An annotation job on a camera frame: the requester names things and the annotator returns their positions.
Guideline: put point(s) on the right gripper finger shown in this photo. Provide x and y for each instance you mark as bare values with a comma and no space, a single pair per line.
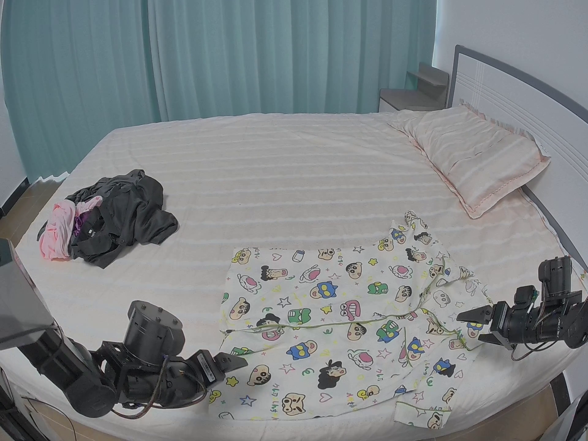
498,340
480,316

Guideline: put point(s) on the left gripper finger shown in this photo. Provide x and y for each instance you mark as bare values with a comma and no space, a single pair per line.
232,364

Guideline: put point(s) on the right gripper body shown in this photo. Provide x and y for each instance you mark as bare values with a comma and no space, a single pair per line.
519,326

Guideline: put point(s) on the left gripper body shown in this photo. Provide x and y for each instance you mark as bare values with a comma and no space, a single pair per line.
193,377

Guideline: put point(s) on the white printed pyjama top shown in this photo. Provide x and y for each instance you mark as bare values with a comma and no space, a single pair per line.
321,315

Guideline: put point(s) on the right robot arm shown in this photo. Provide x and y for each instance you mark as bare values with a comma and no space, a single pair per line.
565,319

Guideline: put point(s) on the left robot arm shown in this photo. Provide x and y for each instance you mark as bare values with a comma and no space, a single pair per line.
82,375

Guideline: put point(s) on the pile of clothes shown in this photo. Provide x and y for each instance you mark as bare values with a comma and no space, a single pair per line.
133,209

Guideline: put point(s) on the bed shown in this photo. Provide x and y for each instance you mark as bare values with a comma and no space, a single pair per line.
298,177

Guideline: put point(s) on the cream pillow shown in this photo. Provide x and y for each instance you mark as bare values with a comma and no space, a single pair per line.
477,159

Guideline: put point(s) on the grey bedside table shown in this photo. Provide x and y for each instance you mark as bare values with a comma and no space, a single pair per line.
413,97

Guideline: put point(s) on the blue-green curtain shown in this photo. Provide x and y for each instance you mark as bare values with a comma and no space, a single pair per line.
298,39
82,62

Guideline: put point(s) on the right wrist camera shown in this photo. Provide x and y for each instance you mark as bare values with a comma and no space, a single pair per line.
524,296

